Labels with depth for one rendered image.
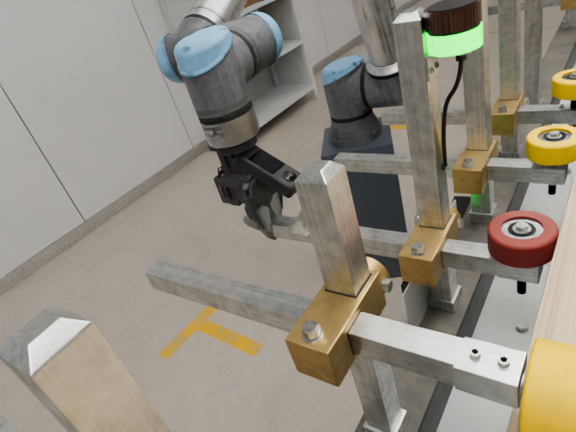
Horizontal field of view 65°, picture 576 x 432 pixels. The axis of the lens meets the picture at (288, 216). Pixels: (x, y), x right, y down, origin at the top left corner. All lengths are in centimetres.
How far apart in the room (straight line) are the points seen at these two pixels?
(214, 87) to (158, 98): 276
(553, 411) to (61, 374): 32
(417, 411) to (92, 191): 277
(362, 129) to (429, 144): 99
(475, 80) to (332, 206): 51
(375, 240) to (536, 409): 39
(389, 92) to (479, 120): 66
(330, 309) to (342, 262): 5
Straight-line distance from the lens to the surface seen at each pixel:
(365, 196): 168
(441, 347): 43
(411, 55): 59
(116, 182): 329
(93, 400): 27
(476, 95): 87
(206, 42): 70
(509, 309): 93
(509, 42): 109
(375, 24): 139
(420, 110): 61
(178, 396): 183
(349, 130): 161
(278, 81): 427
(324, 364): 44
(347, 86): 156
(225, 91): 71
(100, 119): 322
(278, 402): 165
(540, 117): 110
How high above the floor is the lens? 129
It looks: 31 degrees down
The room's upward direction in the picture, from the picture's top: 18 degrees counter-clockwise
